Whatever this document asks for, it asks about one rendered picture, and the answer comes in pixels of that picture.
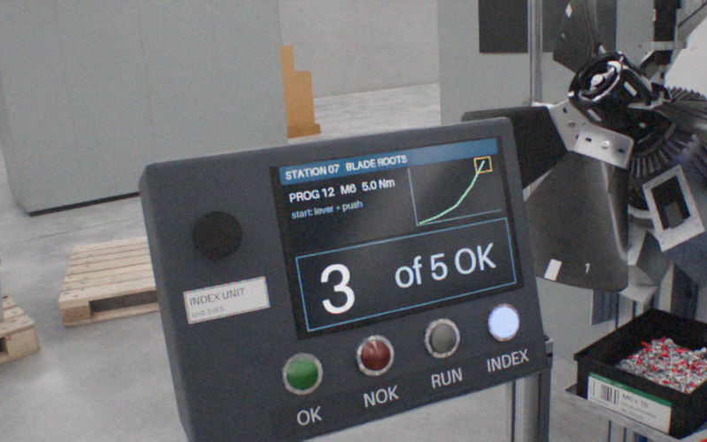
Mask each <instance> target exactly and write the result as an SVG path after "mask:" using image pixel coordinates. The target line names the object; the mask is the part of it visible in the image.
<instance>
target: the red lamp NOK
mask: <svg viewBox="0 0 707 442"><path fill-rule="evenodd" d="M393 358H394V351H393V347H392V345H391V344H390V342H389V341H388V340H387V339H386V338H384V337H383V336H381V335H376V334H373V335H369V336H367V337H365V338H364V339H362V340H361V341H360V343H359V344H358V345H357V347H356V349H355V354H354V359H355V363H356V365H357V367H358V368H359V369H360V371H361V372H362V373H364V374H368V375H379V374H383V373H384V372H386V371H387V370H388V369H389V367H390V365H391V364H392V361H393Z"/></svg>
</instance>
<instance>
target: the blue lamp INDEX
mask: <svg viewBox="0 0 707 442"><path fill-rule="evenodd" d="M518 327H519V315H518V312H517V311H516V310H515V308H513V307H512V306H511V305H509V304H507V303H499V304H496V305H495V306H493V307H492V308H491V309H490V310H489V312H488V315H487V316H486V328H487V331H488V334H489V335H490V337H491V338H493V339H495V340H499V341H504V340H508V339H511V338H512V337H513V336H514V335H515V334H516V333H517V331H518Z"/></svg>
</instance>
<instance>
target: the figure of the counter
mask: <svg viewBox="0 0 707 442"><path fill-rule="evenodd" d="M293 257H294V262H295V268H296V278H297V283H298V288H299V294H300V299H301V304H302V309H303V314H304V324H305V330H306V334H307V333H312V332H318V331H322V330H326V329H330V328H334V327H338V326H342V325H346V324H352V323H357V322H360V321H364V320H368V319H372V318H376V317H378V311H377V306H376V300H375V290H374V284H373V279H372V274H371V268H370V262H369V257H368V247H367V242H365V243H360V244H355V245H350V246H342V247H337V248H333V249H327V250H323V251H318V252H313V253H305V254H299V255H295V256H293Z"/></svg>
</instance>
